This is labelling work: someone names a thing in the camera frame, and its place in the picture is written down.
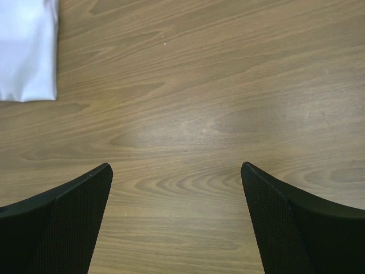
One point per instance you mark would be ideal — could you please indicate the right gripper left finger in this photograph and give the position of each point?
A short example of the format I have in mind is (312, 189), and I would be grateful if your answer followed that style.
(56, 231)

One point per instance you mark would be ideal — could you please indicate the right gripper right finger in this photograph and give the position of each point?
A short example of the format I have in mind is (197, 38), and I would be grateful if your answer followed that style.
(298, 232)

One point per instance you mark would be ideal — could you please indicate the white t shirt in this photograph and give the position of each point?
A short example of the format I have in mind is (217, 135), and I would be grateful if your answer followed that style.
(29, 36)

